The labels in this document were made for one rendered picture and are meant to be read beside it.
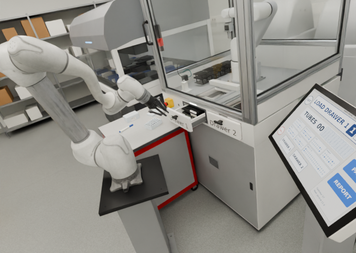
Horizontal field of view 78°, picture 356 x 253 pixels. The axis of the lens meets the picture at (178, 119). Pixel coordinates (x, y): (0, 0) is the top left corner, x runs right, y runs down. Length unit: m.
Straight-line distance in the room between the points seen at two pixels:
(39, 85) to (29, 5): 4.47
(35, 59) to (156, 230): 1.14
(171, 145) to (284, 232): 1.05
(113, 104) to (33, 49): 0.56
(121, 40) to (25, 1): 3.58
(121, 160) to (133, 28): 1.38
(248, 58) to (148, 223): 1.09
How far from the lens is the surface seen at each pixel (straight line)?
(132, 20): 2.24
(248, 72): 1.16
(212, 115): 1.48
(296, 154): 0.97
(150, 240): 1.61
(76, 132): 1.27
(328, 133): 0.92
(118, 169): 1.23
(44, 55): 0.99
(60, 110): 1.21
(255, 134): 1.32
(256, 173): 1.49
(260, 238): 1.93
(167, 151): 1.80
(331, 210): 0.81
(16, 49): 0.98
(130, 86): 1.33
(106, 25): 2.16
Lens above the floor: 1.59
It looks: 27 degrees down
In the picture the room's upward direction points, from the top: 13 degrees counter-clockwise
